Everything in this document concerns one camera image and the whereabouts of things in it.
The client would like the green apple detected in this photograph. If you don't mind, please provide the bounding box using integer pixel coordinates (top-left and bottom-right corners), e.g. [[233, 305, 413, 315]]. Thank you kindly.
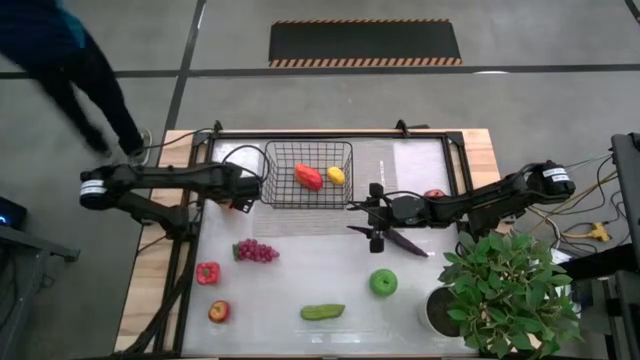
[[369, 268, 400, 298]]

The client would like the red yellow apple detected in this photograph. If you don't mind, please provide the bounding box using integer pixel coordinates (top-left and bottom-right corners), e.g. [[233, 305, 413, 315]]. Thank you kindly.
[[208, 300, 232, 325]]

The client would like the black striped-edge floor mat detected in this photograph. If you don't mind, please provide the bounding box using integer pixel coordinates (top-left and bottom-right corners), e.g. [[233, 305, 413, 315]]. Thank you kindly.
[[268, 18, 463, 69]]

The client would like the black monitor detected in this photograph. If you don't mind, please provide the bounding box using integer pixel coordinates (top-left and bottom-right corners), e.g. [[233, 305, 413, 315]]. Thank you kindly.
[[0, 196, 29, 231]]

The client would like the thin black cable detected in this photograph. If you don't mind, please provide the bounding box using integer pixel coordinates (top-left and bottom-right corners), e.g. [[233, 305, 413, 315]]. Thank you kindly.
[[143, 127, 216, 151]]

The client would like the white plant pot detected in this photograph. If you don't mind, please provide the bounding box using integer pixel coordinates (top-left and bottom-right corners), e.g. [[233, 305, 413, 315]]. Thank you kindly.
[[424, 285, 464, 339]]

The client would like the red orange mango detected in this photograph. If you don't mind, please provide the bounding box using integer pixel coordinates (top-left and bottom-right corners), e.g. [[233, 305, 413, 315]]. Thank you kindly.
[[293, 162, 325, 193]]

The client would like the dark purple eggplant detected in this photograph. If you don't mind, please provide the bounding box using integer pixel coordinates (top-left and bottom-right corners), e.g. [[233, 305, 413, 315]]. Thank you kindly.
[[382, 228, 430, 259]]

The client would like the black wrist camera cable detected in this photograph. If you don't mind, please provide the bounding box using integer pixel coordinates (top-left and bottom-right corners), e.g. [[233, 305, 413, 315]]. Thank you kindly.
[[221, 144, 269, 184]]

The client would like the yellow cable connector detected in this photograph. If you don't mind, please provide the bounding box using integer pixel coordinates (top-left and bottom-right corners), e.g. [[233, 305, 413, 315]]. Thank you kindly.
[[574, 222, 612, 244]]

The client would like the grey side desk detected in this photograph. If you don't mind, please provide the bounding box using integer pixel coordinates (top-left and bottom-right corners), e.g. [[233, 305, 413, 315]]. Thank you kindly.
[[0, 224, 81, 360]]

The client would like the green cucumber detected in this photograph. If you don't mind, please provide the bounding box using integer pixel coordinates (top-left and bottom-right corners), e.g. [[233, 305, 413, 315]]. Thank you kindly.
[[300, 303, 347, 322]]

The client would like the person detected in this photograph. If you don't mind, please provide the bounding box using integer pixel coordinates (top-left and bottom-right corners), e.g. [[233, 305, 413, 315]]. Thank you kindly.
[[0, 0, 154, 168]]

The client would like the black equipment case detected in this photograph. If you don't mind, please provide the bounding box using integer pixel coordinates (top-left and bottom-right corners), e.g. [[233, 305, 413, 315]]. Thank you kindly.
[[609, 132, 640, 251]]

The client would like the green leafy plant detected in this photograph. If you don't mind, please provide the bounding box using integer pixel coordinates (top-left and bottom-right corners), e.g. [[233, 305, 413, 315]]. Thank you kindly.
[[438, 229, 584, 360]]

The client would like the black side stand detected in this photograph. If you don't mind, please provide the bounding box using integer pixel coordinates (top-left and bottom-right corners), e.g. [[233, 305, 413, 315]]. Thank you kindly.
[[557, 243, 640, 360]]

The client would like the black wire basket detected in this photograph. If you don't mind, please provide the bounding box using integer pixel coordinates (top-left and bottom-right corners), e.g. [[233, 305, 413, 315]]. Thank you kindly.
[[258, 140, 355, 210]]

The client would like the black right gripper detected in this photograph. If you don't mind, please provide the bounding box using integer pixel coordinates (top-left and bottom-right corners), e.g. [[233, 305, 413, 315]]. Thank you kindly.
[[345, 182, 429, 254]]

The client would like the black table frame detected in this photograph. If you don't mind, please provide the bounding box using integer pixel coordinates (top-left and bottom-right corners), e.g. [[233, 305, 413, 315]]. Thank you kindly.
[[117, 128, 474, 357]]

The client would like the red bell pepper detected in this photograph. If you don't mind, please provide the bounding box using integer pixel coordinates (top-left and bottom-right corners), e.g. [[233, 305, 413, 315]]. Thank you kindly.
[[195, 261, 222, 287]]

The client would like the purple grape bunch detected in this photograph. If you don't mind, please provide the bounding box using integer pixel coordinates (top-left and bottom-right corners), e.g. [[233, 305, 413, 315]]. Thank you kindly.
[[232, 238, 281, 264]]

